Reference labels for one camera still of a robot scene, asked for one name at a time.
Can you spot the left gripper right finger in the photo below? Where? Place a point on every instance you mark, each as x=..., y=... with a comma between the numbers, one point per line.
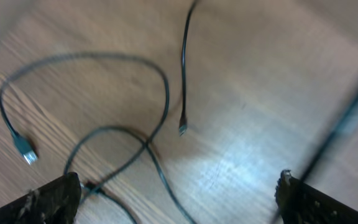
x=300, y=203

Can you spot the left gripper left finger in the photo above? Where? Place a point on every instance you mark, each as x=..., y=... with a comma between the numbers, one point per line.
x=56, y=202

